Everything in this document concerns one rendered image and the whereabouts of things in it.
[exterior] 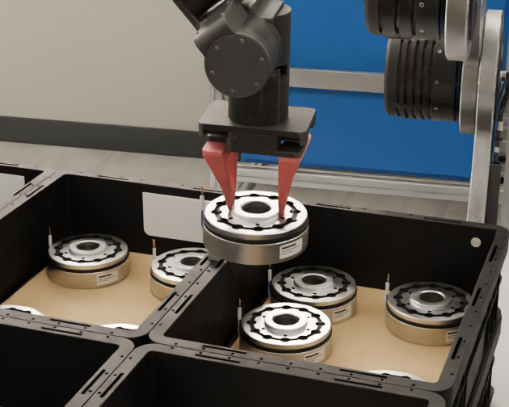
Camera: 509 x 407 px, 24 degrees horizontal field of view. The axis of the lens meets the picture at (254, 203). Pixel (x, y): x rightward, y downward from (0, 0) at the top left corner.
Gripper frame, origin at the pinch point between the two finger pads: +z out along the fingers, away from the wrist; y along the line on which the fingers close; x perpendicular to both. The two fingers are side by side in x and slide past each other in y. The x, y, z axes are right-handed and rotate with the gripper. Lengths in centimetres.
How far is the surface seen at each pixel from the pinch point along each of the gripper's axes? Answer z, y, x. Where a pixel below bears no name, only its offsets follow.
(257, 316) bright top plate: 19.3, -1.8, 10.6
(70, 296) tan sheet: 23.4, -26.5, 16.9
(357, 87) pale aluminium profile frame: 58, -13, 198
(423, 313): 19.1, 16.5, 15.3
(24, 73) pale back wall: 96, -148, 290
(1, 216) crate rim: 13.7, -35.1, 17.5
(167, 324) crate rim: 11.9, -7.8, -5.1
